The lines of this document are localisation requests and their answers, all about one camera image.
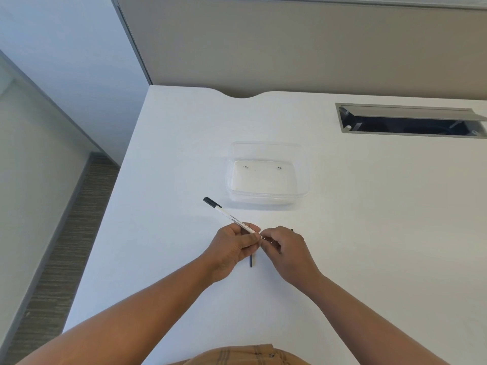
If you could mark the person's left hand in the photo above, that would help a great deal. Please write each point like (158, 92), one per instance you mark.
(225, 251)

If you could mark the person's right thumb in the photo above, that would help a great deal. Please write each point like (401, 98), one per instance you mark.
(271, 232)

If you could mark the person's left forearm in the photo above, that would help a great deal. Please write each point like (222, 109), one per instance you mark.
(125, 317)

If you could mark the beige desk partition panel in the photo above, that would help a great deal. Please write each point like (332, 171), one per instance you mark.
(304, 45)

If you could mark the person's tan plaid shirt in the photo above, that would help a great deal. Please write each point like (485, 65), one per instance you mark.
(247, 356)

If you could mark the person's right forearm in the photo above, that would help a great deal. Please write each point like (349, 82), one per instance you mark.
(374, 323)

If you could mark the person's left thumb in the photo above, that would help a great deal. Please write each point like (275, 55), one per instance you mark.
(249, 227)

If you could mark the white pen with black cap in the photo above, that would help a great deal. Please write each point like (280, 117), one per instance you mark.
(227, 215)

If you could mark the clear plastic container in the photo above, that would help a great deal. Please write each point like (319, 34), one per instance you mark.
(266, 174)

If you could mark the white desk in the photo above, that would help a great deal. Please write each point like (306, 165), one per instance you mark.
(281, 224)

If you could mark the dark blue pen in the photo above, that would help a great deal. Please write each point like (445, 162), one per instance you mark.
(252, 261)

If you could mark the person's right hand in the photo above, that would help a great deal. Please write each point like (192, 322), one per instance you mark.
(291, 254)

